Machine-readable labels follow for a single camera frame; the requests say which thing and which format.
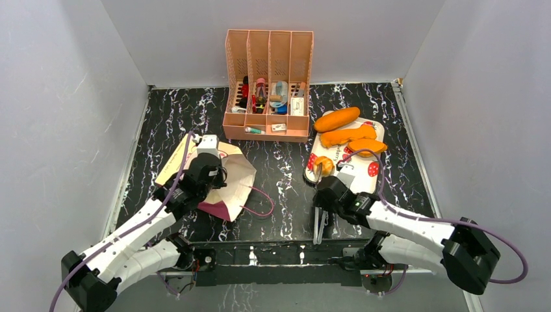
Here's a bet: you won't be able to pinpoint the orange plastic file organizer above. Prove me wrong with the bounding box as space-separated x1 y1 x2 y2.
223 29 314 143

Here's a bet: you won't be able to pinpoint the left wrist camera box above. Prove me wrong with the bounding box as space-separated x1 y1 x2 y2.
192 135 220 159

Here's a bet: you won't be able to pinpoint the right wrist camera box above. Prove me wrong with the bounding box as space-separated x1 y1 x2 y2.
336 164 355 189

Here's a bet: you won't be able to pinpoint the paper cake bag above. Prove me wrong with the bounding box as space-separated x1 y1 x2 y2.
155 132 276 223

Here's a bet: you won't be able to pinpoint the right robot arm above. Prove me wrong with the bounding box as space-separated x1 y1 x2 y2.
314 176 501 295

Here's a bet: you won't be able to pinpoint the green marker pen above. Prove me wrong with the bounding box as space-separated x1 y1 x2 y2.
244 126 266 135

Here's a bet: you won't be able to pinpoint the small white card box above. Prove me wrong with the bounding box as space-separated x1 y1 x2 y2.
271 123 287 133

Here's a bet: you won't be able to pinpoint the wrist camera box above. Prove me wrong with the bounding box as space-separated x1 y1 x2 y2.
336 164 355 189
192 135 220 159

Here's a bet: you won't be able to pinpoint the white label box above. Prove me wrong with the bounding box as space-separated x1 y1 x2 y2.
289 97 305 116

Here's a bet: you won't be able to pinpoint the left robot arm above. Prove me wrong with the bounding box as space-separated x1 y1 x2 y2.
60 148 225 311

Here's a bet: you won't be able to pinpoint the fake orange bread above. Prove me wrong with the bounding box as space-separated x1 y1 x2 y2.
320 125 377 148

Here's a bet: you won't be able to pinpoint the smooth orange bread loaf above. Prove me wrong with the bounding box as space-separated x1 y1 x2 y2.
314 107 361 133

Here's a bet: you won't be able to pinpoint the aluminium frame rail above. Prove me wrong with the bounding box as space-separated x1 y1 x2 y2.
77 243 483 312

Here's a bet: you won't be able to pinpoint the blue tape dispenser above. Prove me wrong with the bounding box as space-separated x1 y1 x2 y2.
269 81 288 115

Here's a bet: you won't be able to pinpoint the small round glazed bun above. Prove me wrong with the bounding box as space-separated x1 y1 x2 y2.
313 156 335 178

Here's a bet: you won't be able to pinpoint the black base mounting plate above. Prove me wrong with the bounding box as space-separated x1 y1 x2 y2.
151 239 393 289

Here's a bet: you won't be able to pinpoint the strawberry print tray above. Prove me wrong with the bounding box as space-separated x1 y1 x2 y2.
303 110 385 196

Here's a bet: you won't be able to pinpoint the pink capped tube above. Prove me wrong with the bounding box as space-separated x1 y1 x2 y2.
253 77 267 114

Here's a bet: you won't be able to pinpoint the metal tongs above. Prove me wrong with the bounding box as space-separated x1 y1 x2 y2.
313 163 328 245

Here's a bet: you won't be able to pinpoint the orange bread slice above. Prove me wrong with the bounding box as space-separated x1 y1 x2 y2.
347 138 388 158

